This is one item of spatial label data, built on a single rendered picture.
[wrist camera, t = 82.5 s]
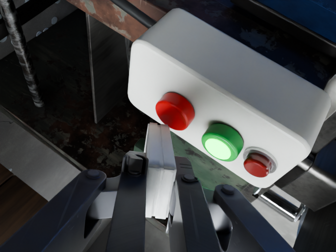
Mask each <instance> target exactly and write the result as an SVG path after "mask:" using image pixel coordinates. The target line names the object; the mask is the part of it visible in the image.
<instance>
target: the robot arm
mask: <svg viewBox="0 0 336 252"><path fill-rule="evenodd" d="M168 215H169V217H168ZM152 216H155V218H156V219H166V218H168V223H167V228H166V233H167V234H168V232H169V242H170V252H296V251H295V250H294V249H293V248H292V247H291V246H290V245H289V244H288V243H287V241H286V240H285V239H284V238H283V237H282V236H281V235H280V234H279V233H278V232H277V231H276V230H275V229H274V227H273V226H272V225H271V224H270V223H269V222H268V221H267V220H266V219H265V218H264V217H263V216H262V215H261V214H260V212H259V211H258V210H257V209H256V208H255V207H254V206H253V205H252V204H251V203H250V202H249V201H248V200H247V198H246V197H245V196H244V195H243V194H242V193H241V192H240V191H239V190H238V189H237V188H235V187H233V186H232V185H228V184H218V185H216V186H215V189H214V190H211V189H208V188H205V187H203V186H202V184H201V181H200V179H199V178H197V177H196V176H195V175H194V171H193V168H192V164H191V161H190V160H189V159H188V158H186V157H182V156H174V150H173V144H172V138H171V133H170V127H169V126H168V124H160V125H158V124H157V123H153V122H150V123H148V126H147V133H146V140H145V146H144V152H138V151H129V152H127V153H126V154H125V155H124V156H123V160H122V168H121V174H120V175H119V176H116V177H111V178H107V175H106V174H105V173H104V172H103V171H100V170H96V169H87V170H84V171H82V172H80V173H79V174H78V175H77V176H76V177H75V178H74V179H73V180H72V181H71V182H69V183H68V184H67V185H66V186H65V187H64V188H63V189H62V190H61V191H60V192H59V193H58V194H56V195H55V196H54V197H53V198H52V199H51V200H50V201H49V202H48V203H47V204H46V205H44V206H43V207H42V208H41V209H40V210H39V211H38V212H37V213H36V214H35V215H34V216H32V217H31V218H30V219H29V220H28V221H27V222H26V223H25V224H24V225H23V226H22V227H20V228H19V229H18V230H17V231H16V232H15V233H14V234H13V235H12V236H11V237H10V238H9V239H7V240H6V241H5V242H4V243H3V244H2V245H1V246H0V252H82V251H83V250H84V248H85V247H86V246H87V244H88V243H89V241H90V240H91V238H92V237H93V235H94V234H95V232H96V231H97V229H98V228H99V226H100V225H101V223H102V219H107V218H112V219H111V224H110V229H109V234H108V239H107V244H106V249H105V252H145V225H146V217H147V218H151V217H152Z"/></svg>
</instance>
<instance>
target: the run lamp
mask: <svg viewBox="0 0 336 252"><path fill-rule="evenodd" d="M205 146H206V149H207V150H208V151H209V152H210V153H211V154H212V155H213V156H215V157H216V158H219V159H223V160H226V159H228V158H229V157H230V156H231V151H230V149H229V148H228V147H227V146H226V145H225V144H224V143H223V142H221V141H219V140H217V139H213V138H211V139H208V140H207V141H206V142H205Z"/></svg>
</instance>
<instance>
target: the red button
mask: <svg viewBox="0 0 336 252"><path fill-rule="evenodd" d="M155 111H156V114H157V116H158V117H159V119H160V120H161V121H162V122H163V123H164V124H165V125H168V127H170V128H171V129H173V130H176V131H183V130H185V129H186V128H187V127H188V126H189V125H190V124H191V122H192V121H193V120H194V118H195V111H194V108H193V106H192V105H191V103H190V102H189V101H188V100H187V99H186V98H185V97H183V96H182V95H180V94H177V93H174V92H168V93H166V94H165V95H163V97H162V98H161V99H160V100H159V101H158V102H157V103H156V105H155Z"/></svg>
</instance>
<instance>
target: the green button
mask: <svg viewBox="0 0 336 252"><path fill-rule="evenodd" d="M208 139H216V140H219V141H221V142H223V143H224V144H225V145H226V146H227V147H228V148H229V150H230V157H229V158H228V159H220V158H217V157H215V156H213V155H212V154H211V153H210V152H209V151H208V150H207V148H206V141H207V140H208ZM201 142H202V145H203V147H204V149H205V150H206V151H207V152H208V153H209V154H210V155H211V156H213V157H214V158H216V159H218V160H220V161H224V162H232V161H234V160H235V159H237V157H238V156H239V154H240V152H241V151H242V149H243V147H244V142H243V139H242V137H241V136H240V134H239V133H238V132H237V131H236V130H235V129H233V128H232V127H230V126H228V125H226V124H222V123H214V124H212V125H210V126H209V127H208V128H207V130H206V131H205V133H204V134H203V135H202V138H201Z"/></svg>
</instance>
